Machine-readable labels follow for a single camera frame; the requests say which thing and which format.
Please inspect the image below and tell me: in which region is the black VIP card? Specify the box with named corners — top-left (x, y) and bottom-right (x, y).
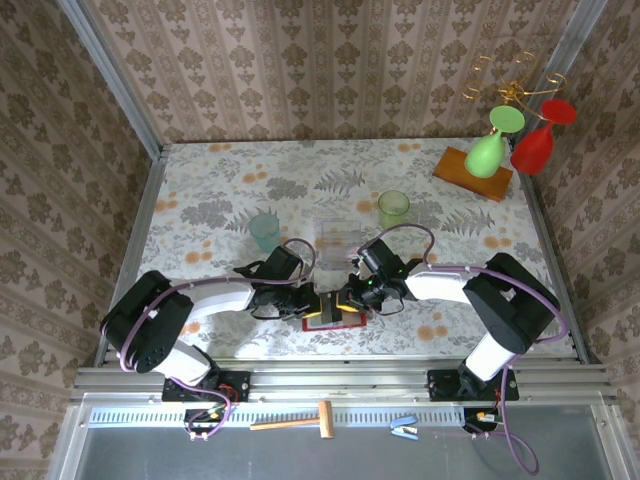
top-left (318, 293), bottom-right (343, 326)

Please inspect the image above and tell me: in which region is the red leather card holder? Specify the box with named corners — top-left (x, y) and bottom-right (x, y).
top-left (301, 312), bottom-right (369, 333)

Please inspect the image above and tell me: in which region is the clear acrylic slotted box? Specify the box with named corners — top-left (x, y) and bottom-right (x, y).
top-left (319, 219), bottom-right (362, 271)

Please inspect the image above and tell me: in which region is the teal plastic cup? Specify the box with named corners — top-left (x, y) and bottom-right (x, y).
top-left (248, 213), bottom-right (281, 253)

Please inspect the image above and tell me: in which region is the green plastic cup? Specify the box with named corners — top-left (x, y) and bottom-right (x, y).
top-left (377, 189), bottom-right (411, 231)

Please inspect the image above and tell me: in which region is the wooden mallet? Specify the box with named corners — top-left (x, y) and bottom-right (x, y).
top-left (249, 399), bottom-right (335, 440)

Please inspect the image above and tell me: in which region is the floral patterned table cover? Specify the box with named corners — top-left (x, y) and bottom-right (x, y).
top-left (135, 139), bottom-right (576, 360)

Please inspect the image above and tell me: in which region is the blue stapler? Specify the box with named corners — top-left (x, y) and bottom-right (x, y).
top-left (389, 412), bottom-right (419, 441)

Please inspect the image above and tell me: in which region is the wooden rack base block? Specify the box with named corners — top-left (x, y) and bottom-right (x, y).
top-left (432, 146), bottom-right (515, 203)

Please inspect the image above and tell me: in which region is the grey metal shelf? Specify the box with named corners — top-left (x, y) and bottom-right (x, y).
top-left (47, 394), bottom-right (631, 480)

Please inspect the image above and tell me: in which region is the green plastic wine glass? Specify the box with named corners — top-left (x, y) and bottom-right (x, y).
top-left (463, 105), bottom-right (526, 178)

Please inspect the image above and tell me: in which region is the red plastic wine glass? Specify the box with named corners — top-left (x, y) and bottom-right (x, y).
top-left (509, 98), bottom-right (578, 176)

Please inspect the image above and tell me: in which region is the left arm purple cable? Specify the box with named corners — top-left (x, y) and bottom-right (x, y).
top-left (122, 237), bottom-right (317, 441)

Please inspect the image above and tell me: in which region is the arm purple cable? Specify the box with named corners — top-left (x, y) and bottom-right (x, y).
top-left (122, 237), bottom-right (317, 441)
top-left (379, 223), bottom-right (569, 476)

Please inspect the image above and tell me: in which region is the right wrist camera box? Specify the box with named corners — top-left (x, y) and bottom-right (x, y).
top-left (355, 238), bottom-right (401, 276)

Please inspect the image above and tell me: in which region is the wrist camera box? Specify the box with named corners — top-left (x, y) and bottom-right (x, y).
top-left (233, 246), bottom-right (305, 286)
top-left (355, 238), bottom-right (401, 276)

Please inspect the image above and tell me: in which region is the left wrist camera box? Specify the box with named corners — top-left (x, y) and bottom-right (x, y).
top-left (233, 246), bottom-right (305, 286)

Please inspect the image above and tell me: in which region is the wide aluminium base rail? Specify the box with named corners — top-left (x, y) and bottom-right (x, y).
top-left (69, 360), bottom-right (620, 404)

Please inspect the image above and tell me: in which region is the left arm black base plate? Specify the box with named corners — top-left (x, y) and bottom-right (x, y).
top-left (161, 370), bottom-right (251, 403)

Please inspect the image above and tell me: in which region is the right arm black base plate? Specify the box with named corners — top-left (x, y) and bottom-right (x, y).
top-left (427, 368), bottom-right (520, 402)

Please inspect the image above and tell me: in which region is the black connector box with wires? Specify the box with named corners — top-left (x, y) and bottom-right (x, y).
top-left (462, 407), bottom-right (505, 435)
top-left (183, 407), bottom-right (235, 442)

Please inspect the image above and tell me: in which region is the aluminium side rail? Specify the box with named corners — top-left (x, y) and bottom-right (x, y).
top-left (92, 149), bottom-right (169, 366)
top-left (518, 174), bottom-right (594, 364)

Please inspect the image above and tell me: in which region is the slotted grey cable duct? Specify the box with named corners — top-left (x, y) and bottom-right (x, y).
top-left (87, 405), bottom-right (469, 430)

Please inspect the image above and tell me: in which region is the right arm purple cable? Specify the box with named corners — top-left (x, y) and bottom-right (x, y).
top-left (379, 223), bottom-right (569, 476)

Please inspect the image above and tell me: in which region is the gold wire glass rack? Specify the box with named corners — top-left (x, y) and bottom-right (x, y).
top-left (460, 49), bottom-right (569, 121)

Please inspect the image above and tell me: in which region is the aluminium frame post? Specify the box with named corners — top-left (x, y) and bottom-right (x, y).
top-left (55, 0), bottom-right (167, 160)
top-left (509, 0), bottom-right (609, 151)

